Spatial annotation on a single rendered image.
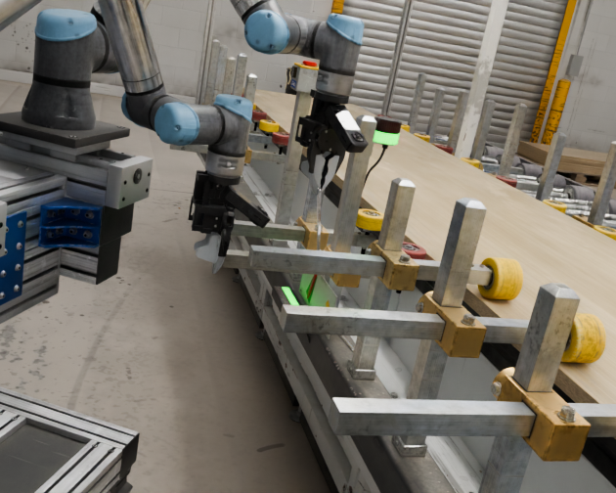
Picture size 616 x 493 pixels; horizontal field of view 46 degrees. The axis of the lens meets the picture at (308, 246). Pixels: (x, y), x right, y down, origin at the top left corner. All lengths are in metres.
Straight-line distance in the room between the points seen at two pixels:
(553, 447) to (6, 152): 1.24
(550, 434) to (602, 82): 10.55
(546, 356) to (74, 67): 1.09
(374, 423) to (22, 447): 1.32
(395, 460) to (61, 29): 1.04
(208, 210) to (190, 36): 7.76
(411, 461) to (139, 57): 0.86
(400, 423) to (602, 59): 10.57
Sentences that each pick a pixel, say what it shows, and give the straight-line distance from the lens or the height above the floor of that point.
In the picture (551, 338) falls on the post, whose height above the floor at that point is 1.04.
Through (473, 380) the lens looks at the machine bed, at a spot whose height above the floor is 0.74.
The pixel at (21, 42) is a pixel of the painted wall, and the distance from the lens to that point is 9.17.
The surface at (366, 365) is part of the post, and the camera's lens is 1.44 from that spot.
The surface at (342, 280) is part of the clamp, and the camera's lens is 1.54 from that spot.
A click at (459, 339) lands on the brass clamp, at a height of 0.95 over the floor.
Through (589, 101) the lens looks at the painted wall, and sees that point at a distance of 11.28.
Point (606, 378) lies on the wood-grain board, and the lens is 1.25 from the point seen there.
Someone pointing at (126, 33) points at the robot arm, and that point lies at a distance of 1.39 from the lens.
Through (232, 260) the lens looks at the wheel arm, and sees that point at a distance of 1.50.
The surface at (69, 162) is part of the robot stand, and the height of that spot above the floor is 0.98.
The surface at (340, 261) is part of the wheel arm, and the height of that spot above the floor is 0.95.
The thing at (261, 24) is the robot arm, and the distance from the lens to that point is 1.37.
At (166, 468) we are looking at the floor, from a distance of 2.31.
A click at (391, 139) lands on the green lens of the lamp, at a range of 1.55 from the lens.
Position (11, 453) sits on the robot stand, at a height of 0.21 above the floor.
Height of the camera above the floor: 1.36
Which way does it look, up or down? 18 degrees down
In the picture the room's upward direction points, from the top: 11 degrees clockwise
